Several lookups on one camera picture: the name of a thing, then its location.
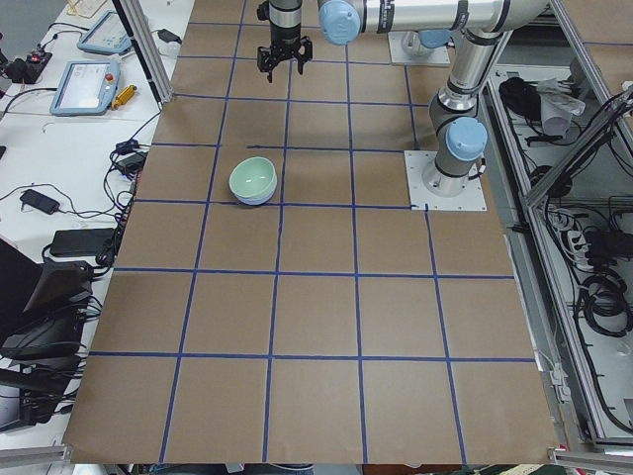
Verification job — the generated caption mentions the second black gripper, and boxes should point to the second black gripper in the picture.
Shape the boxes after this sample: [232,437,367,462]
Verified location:
[257,29,313,83]

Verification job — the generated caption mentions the green bowl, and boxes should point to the green bowl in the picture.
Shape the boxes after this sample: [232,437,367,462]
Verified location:
[228,156,278,184]

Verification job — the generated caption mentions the robot arm near blue bowl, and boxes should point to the robot arm near blue bowl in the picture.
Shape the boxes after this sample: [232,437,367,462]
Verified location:
[422,1,497,198]

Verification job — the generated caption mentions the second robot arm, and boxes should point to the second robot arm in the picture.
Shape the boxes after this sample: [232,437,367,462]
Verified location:
[257,1,547,94]

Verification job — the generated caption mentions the blue bowl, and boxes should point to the blue bowl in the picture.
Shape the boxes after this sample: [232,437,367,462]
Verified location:
[229,180,277,206]

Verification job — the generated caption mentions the black power adapter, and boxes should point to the black power adapter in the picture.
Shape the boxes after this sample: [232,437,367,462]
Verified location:
[157,29,182,44]

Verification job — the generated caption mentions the brass cylinder tool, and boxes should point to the brass cylinder tool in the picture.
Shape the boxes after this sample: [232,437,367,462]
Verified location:
[111,84,137,110]

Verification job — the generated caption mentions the teach pendant far side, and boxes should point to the teach pendant far side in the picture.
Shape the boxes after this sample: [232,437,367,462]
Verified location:
[77,10,133,55]

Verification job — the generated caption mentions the brown paper mat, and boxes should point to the brown paper mat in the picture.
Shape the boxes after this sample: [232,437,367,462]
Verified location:
[64,1,557,464]

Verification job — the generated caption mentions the black flat power brick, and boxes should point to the black flat power brick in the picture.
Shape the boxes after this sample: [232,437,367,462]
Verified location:
[49,228,115,257]

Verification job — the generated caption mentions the black smartphone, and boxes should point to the black smartphone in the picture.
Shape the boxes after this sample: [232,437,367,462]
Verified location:
[20,189,60,215]

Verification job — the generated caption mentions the black monitor stand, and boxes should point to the black monitor stand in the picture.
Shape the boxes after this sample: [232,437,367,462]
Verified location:
[1,240,99,431]

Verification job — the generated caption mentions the aluminium frame post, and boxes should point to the aluminium frame post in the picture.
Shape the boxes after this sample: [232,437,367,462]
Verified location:
[112,0,174,104]

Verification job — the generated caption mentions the teach pendant near post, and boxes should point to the teach pendant near post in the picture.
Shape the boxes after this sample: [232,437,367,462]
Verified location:
[49,60,120,117]

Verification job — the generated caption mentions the tangled black cables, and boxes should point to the tangled black cables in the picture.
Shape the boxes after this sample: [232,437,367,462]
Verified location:
[93,138,149,268]

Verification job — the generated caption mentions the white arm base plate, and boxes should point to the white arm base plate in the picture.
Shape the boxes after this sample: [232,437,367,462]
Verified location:
[404,150,487,212]

